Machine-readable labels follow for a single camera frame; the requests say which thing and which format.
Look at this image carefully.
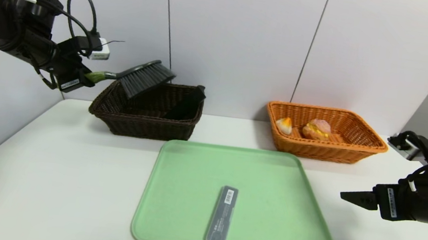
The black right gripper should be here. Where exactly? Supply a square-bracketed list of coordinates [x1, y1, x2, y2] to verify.
[338, 171, 428, 225]

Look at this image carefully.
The pink cream puff pastry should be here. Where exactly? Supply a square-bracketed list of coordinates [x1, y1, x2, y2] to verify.
[301, 117, 332, 142]

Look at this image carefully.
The round egg yolk pastry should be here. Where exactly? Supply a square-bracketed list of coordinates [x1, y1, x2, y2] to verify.
[274, 116, 293, 136]

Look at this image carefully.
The slim transparent grey pen case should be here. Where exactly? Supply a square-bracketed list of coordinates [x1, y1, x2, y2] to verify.
[204, 184, 239, 240]

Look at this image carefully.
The black glasses case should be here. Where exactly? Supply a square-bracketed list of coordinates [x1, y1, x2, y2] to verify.
[163, 82, 207, 124]

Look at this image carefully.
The grey brush with green handle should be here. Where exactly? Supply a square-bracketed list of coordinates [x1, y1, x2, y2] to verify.
[82, 52, 178, 105]

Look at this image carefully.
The orange wicker basket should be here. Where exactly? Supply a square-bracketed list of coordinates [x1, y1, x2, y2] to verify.
[261, 100, 392, 168]

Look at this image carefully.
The dark brown wicker basket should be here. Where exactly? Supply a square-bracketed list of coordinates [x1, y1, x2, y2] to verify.
[86, 74, 206, 145]

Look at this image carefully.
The light green plastic tray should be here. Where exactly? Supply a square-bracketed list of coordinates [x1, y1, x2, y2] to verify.
[129, 135, 346, 240]

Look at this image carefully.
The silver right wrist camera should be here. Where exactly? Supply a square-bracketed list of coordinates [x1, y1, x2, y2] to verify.
[385, 129, 428, 166]

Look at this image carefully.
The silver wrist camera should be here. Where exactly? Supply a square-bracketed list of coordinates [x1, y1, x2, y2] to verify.
[88, 36, 112, 62]
[385, 129, 428, 166]

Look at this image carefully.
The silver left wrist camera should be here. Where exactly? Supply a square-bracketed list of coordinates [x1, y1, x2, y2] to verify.
[88, 36, 112, 62]

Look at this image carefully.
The black left camera cable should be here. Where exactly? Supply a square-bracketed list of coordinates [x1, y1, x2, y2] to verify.
[63, 0, 103, 45]

